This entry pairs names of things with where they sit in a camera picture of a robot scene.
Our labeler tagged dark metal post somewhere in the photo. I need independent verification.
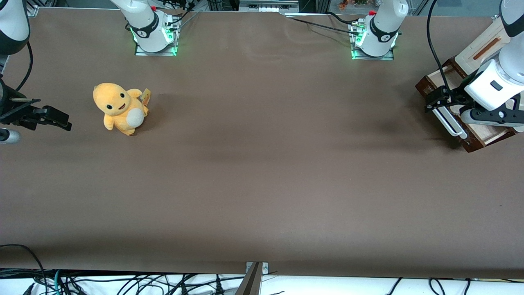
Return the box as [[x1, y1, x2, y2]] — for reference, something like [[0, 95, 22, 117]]
[[234, 262, 263, 295]]

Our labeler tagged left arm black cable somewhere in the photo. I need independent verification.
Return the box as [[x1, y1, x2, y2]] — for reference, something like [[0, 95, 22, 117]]
[[426, 0, 456, 100]]

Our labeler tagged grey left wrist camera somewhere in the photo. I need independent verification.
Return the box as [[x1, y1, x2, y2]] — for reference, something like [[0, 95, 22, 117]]
[[461, 98, 524, 132]]

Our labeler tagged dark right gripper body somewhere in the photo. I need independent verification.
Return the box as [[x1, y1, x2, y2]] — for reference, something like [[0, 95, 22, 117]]
[[0, 78, 15, 123]]

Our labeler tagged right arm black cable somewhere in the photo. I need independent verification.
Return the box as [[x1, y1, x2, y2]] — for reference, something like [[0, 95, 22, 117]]
[[16, 41, 34, 92]]

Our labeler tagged silver metal bracket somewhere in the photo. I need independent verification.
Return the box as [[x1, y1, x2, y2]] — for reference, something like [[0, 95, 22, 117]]
[[245, 261, 269, 274]]

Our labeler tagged brown table cover sheet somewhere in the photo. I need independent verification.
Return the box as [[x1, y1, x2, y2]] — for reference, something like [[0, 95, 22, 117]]
[[0, 7, 524, 280]]

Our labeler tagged black looped cable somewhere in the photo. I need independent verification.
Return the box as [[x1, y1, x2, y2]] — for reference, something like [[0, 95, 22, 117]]
[[0, 244, 47, 295]]

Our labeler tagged grey background device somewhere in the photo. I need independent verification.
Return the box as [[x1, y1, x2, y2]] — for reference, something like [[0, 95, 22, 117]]
[[239, 0, 300, 13]]

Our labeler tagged black cable bundle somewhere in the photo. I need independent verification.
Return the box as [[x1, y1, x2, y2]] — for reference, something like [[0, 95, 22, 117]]
[[164, 0, 201, 28]]

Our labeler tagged short black base cable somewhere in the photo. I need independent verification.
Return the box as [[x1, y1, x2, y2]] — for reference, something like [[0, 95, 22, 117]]
[[326, 11, 359, 26]]

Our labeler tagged dark wooden drawer white handle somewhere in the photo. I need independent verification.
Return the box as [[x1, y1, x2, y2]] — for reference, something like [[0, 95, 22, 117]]
[[416, 57, 516, 148]]

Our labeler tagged white drawer cabinet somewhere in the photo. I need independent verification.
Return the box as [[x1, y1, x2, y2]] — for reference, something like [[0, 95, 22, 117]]
[[454, 16, 524, 82]]

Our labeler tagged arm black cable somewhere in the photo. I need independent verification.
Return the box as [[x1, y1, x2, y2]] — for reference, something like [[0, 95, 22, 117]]
[[426, 0, 456, 100], [16, 41, 34, 92]]

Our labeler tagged long black base cable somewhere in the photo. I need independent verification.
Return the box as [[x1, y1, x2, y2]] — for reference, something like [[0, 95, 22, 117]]
[[285, 16, 363, 36]]

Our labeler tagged orange plush toy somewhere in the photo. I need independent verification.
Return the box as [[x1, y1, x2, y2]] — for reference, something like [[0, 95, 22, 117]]
[[93, 82, 151, 136]]

